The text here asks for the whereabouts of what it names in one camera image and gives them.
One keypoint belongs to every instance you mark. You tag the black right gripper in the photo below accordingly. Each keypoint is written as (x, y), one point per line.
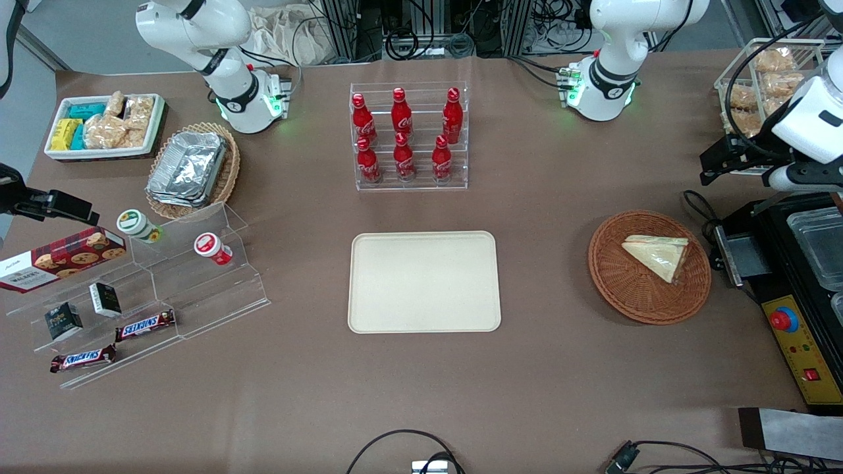
(12, 197)

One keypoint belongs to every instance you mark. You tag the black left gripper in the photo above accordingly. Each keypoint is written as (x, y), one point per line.
(749, 151)

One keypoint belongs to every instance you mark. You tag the triangle sandwich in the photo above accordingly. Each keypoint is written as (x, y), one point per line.
(658, 257)

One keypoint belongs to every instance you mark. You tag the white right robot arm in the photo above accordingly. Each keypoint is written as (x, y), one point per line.
(234, 99)

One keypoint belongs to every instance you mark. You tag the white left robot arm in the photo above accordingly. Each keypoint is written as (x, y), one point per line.
(609, 82)

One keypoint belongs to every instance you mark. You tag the white rectangular snack tray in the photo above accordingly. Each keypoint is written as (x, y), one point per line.
(99, 153)

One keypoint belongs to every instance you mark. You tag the round brown wicker basket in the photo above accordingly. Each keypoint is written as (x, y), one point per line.
(625, 289)

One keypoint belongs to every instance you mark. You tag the oval light wicker basket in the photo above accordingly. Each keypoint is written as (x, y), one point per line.
(229, 172)

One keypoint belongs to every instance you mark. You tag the beige plastic serving tray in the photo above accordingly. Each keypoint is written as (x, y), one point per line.
(421, 283)

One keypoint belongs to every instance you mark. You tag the bagged fried bread snack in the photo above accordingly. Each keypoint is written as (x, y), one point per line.
(737, 124)
(743, 97)
(774, 60)
(784, 84)

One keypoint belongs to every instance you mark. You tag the red tartan cookie box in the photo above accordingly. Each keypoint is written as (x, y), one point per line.
(62, 260)

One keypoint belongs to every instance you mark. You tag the green lid yogurt cup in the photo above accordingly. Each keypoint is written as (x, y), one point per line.
(137, 225)

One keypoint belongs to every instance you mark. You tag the teal snack pack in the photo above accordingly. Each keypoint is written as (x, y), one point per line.
(79, 137)
(87, 110)

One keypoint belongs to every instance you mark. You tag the yellow snack pack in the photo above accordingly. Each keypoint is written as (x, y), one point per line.
(64, 133)

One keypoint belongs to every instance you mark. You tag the clear bag of crackers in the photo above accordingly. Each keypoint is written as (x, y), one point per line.
(115, 104)
(136, 138)
(104, 131)
(139, 112)

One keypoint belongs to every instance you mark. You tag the small black box white label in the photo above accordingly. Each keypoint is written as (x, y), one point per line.
(105, 299)

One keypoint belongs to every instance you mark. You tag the small black box gold print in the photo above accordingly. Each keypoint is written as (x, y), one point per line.
(64, 321)

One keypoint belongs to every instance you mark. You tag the aluminium foil container stack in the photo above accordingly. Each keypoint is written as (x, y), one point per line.
(188, 168)

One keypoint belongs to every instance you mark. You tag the clear plastic food container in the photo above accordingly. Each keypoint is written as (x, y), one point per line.
(838, 308)
(820, 247)

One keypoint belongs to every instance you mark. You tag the brown snickers bar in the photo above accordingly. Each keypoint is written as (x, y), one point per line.
(145, 325)
(82, 359)

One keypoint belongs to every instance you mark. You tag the red lid yogurt cup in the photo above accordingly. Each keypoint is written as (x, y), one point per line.
(211, 247)

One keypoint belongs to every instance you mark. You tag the clear acrylic step riser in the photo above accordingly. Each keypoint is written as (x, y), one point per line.
(217, 296)
(132, 359)

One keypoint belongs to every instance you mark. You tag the red emergency stop button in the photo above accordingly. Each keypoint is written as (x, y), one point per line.
(784, 320)

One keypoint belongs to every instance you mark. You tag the black sealing machine yellow panel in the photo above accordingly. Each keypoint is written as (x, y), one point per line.
(800, 355)

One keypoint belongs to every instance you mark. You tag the red cola bottle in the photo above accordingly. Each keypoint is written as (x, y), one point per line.
(401, 115)
(441, 163)
(452, 118)
(404, 161)
(362, 122)
(368, 164)

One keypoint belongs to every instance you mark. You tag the beige cloth bag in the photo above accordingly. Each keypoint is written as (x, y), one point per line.
(290, 36)

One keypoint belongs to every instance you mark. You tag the grey metal plate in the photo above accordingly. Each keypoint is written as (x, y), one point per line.
(790, 433)

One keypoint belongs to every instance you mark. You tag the clear acrylic bottle rack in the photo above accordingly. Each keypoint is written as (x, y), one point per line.
(421, 185)

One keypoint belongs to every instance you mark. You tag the silver metal connector box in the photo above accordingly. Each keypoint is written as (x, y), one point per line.
(428, 467)

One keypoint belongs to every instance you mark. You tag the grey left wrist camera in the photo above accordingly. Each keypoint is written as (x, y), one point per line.
(790, 178)

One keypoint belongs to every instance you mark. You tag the aluminium frame post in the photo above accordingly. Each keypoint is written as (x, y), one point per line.
(517, 26)
(349, 29)

